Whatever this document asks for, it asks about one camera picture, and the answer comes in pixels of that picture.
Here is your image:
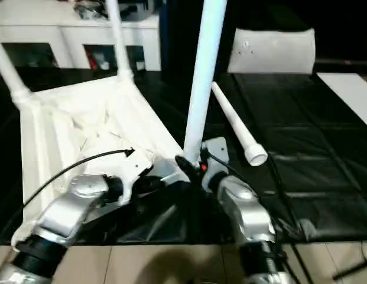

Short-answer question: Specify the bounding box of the black cabinet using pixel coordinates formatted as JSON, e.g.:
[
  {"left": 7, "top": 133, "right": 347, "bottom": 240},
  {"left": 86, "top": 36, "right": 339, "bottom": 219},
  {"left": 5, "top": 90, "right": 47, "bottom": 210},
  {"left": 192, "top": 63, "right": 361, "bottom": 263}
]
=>
[{"left": 158, "top": 0, "right": 239, "bottom": 82}]

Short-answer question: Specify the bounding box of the white sheet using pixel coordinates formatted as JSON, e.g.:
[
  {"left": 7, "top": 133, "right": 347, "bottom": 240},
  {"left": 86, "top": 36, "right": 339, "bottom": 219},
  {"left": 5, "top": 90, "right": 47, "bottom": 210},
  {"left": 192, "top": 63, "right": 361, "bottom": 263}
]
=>
[{"left": 315, "top": 72, "right": 367, "bottom": 131}]

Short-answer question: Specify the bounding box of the white chair back panel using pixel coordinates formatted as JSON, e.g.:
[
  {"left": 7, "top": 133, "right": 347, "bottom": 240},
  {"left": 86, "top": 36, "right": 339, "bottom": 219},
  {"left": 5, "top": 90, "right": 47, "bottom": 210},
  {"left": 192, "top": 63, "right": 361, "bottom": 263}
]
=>
[{"left": 226, "top": 27, "right": 317, "bottom": 75}]

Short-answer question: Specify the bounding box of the black tangled clutter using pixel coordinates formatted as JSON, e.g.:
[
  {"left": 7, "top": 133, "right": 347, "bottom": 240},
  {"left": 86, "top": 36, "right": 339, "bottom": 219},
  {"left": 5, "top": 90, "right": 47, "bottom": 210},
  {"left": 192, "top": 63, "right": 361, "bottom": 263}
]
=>
[{"left": 73, "top": 0, "right": 109, "bottom": 21}]

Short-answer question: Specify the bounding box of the white plastic table leg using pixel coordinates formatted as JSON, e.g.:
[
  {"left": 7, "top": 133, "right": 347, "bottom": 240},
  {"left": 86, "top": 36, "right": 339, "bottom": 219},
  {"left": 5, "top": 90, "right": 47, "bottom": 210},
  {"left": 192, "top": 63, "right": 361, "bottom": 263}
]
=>
[
  {"left": 0, "top": 37, "right": 33, "bottom": 105},
  {"left": 182, "top": 0, "right": 228, "bottom": 163},
  {"left": 211, "top": 81, "right": 268, "bottom": 167},
  {"left": 105, "top": 0, "right": 134, "bottom": 84}
]

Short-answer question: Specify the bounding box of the black metal stand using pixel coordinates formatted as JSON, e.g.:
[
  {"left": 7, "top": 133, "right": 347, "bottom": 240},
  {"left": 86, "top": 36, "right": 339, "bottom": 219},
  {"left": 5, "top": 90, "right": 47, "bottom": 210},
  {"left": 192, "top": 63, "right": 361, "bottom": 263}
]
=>
[{"left": 332, "top": 260, "right": 367, "bottom": 280}]

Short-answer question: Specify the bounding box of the white cabinet with glass doors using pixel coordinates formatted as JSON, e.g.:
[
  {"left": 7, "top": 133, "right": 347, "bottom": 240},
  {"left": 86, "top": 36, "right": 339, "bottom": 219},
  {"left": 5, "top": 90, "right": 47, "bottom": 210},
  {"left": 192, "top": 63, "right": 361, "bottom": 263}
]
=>
[{"left": 0, "top": 11, "right": 162, "bottom": 72}]

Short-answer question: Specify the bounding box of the white plastic table top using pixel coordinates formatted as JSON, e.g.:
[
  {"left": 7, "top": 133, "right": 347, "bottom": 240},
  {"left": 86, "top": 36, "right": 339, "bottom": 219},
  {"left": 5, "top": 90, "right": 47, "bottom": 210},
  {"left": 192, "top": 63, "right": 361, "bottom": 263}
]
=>
[{"left": 10, "top": 73, "right": 191, "bottom": 248}]

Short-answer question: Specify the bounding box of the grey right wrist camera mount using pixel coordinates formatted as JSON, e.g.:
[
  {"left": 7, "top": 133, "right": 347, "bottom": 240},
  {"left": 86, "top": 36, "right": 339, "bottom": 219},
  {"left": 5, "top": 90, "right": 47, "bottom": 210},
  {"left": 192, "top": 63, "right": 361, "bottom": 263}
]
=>
[{"left": 200, "top": 136, "right": 232, "bottom": 192}]

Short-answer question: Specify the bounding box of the black work mat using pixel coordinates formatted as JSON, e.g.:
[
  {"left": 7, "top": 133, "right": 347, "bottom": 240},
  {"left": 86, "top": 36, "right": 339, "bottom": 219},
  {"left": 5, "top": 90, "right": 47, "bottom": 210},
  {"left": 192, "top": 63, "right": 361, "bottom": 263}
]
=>
[{"left": 0, "top": 66, "right": 367, "bottom": 246}]

